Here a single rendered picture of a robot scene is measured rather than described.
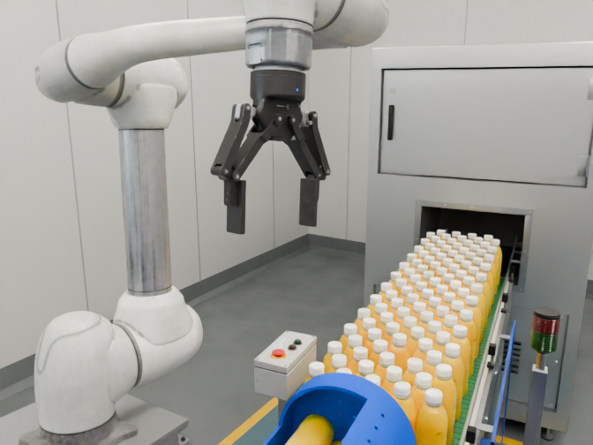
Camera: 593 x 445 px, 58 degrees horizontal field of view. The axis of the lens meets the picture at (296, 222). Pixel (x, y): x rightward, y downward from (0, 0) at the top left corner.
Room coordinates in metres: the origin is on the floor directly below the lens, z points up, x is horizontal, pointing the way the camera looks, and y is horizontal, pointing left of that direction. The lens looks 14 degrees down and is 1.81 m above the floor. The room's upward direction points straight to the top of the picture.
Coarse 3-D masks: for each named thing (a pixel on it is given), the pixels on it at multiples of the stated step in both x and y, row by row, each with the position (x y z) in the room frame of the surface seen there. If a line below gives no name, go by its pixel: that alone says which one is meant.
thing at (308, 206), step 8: (304, 184) 0.78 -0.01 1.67; (312, 184) 0.77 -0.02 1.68; (304, 192) 0.78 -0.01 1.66; (312, 192) 0.77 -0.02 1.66; (304, 200) 0.78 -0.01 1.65; (312, 200) 0.77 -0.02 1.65; (304, 208) 0.78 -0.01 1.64; (312, 208) 0.77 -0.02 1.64; (304, 216) 0.77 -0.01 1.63; (312, 216) 0.76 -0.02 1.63; (304, 224) 0.77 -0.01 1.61; (312, 224) 0.76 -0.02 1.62
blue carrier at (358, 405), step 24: (312, 384) 0.99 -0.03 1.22; (336, 384) 0.97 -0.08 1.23; (360, 384) 0.97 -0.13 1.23; (288, 408) 1.00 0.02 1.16; (312, 408) 1.04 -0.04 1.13; (336, 408) 1.01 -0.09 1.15; (360, 408) 0.99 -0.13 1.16; (384, 408) 0.92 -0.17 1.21; (288, 432) 1.04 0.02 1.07; (336, 432) 1.01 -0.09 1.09; (360, 432) 0.84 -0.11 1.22; (384, 432) 0.87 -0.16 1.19; (408, 432) 0.93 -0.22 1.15
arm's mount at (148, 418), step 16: (128, 400) 1.18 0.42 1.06; (16, 416) 1.10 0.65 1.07; (32, 416) 1.10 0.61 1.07; (128, 416) 1.11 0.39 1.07; (144, 416) 1.11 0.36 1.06; (160, 416) 1.11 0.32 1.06; (176, 416) 1.11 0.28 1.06; (0, 432) 1.03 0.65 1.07; (16, 432) 1.04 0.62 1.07; (144, 432) 1.04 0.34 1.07; (160, 432) 1.05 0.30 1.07; (176, 432) 1.07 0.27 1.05
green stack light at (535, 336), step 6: (534, 330) 1.26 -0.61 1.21; (534, 336) 1.26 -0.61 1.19; (540, 336) 1.24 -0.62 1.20; (546, 336) 1.24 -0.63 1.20; (552, 336) 1.24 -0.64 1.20; (534, 342) 1.26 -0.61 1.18; (540, 342) 1.24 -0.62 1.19; (546, 342) 1.24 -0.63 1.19; (552, 342) 1.24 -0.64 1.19; (534, 348) 1.25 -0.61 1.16; (540, 348) 1.24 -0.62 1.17; (546, 348) 1.24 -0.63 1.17; (552, 348) 1.24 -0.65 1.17
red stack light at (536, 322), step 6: (534, 318) 1.26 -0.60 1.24; (540, 318) 1.25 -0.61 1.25; (534, 324) 1.26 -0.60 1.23; (540, 324) 1.25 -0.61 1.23; (546, 324) 1.24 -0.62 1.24; (552, 324) 1.24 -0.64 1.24; (558, 324) 1.24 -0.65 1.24; (540, 330) 1.24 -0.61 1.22; (546, 330) 1.24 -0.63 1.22; (552, 330) 1.24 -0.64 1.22; (558, 330) 1.24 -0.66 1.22
